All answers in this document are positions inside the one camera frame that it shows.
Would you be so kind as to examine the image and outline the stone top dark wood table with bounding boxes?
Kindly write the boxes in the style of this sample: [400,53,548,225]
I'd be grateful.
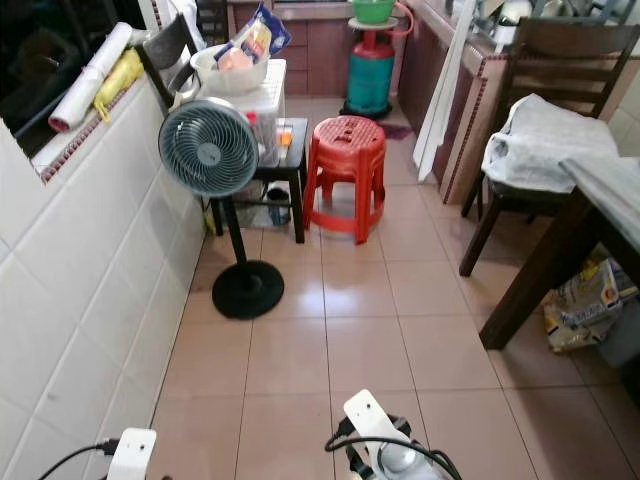
[477,154,640,352]

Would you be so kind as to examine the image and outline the printed sack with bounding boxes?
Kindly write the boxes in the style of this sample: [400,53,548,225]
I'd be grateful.
[542,245,640,354]

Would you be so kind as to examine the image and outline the grey bin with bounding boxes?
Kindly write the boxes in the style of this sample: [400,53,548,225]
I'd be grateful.
[594,298,640,370]

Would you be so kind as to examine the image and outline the small black side table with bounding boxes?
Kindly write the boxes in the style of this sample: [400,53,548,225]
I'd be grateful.
[209,117,309,245]

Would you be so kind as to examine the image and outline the red plastic stool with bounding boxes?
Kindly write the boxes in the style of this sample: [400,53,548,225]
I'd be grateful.
[301,114,389,247]

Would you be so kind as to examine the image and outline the white leaning boards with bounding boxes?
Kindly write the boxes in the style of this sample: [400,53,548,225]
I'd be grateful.
[412,0,480,184]

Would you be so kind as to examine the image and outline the white storage box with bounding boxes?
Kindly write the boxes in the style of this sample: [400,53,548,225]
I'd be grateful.
[228,57,287,167]

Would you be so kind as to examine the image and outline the white cloth bundle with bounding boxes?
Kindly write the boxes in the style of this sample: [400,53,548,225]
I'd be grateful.
[481,93,622,197]

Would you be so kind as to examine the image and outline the teal gas cylinder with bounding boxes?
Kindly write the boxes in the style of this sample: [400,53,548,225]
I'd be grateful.
[341,27,402,120]

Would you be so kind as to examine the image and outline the white mixing bowl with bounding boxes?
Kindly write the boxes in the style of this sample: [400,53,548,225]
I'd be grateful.
[189,42,270,97]

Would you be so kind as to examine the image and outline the blue snack bag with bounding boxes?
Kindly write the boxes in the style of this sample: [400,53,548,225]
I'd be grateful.
[214,2,294,70]

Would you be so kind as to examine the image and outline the yellow cloth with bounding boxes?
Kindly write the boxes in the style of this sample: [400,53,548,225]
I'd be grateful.
[92,47,147,124]

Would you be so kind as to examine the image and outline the green basin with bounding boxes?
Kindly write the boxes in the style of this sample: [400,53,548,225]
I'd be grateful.
[349,0,399,27]

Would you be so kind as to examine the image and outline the black chair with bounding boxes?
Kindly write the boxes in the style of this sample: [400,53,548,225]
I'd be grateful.
[134,12,202,113]

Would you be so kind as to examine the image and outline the dark wooden chair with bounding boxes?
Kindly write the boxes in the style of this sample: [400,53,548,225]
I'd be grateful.
[457,17,640,280]

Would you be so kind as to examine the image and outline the white paper roll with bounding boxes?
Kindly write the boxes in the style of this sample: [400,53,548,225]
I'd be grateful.
[47,22,134,135]

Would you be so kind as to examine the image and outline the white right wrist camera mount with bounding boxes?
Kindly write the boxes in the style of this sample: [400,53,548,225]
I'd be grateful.
[341,388,412,448]

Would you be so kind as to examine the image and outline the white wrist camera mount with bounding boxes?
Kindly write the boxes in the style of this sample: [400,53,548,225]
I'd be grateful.
[341,388,412,448]
[107,427,159,480]

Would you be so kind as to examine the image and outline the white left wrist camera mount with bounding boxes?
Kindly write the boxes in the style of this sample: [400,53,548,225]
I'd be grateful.
[107,427,159,480]

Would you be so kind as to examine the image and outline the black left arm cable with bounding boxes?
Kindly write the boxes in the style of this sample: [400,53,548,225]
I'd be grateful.
[35,437,121,480]

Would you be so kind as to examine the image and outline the grey pedestal fan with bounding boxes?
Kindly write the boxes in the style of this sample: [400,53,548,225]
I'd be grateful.
[157,97,287,322]

